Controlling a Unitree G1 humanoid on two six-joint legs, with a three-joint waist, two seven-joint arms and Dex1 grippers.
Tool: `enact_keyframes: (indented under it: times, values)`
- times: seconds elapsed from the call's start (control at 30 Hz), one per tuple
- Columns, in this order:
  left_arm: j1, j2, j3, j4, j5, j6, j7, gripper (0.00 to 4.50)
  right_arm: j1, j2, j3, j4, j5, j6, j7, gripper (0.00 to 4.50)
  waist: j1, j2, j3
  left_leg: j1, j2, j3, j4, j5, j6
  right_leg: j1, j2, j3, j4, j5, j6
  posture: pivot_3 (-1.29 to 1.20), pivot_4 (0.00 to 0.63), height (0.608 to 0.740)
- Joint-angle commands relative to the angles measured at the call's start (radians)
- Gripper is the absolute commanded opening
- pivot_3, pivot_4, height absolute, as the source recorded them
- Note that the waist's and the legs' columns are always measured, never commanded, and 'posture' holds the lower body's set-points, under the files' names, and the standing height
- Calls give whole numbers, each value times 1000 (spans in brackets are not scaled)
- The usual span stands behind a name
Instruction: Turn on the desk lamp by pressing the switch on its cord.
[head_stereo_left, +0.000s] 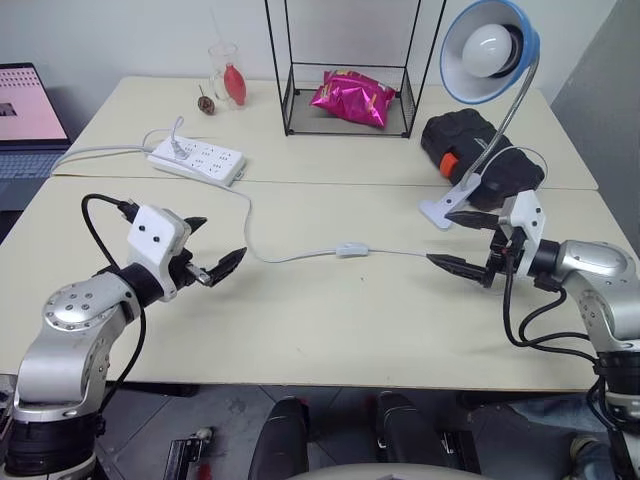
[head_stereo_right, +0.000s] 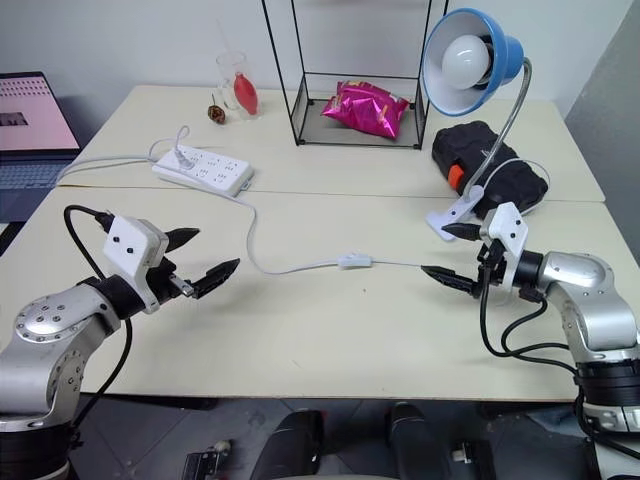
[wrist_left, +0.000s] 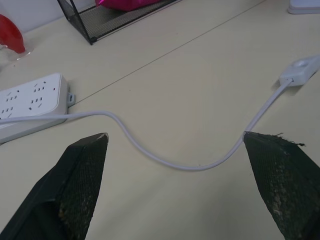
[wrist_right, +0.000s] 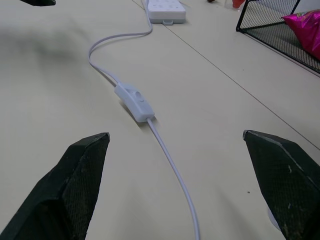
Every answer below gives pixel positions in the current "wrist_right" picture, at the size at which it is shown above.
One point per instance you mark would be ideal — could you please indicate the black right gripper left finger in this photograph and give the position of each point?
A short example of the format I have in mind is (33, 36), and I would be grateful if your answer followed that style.
(62, 195)

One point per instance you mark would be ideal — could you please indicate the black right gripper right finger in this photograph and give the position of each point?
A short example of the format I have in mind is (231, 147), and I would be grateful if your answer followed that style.
(285, 185)

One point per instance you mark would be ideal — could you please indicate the black left gripper tip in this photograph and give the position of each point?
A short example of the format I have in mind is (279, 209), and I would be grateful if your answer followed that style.
(37, 2)

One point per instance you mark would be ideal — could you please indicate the pink foil snack bag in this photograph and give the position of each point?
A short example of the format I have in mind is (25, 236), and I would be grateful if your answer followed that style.
(306, 30)

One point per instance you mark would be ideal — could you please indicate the red plastic object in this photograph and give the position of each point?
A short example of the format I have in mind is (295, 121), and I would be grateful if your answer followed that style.
(237, 3)

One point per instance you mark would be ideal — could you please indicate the white power strip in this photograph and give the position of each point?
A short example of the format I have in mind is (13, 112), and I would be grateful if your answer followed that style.
(166, 11)

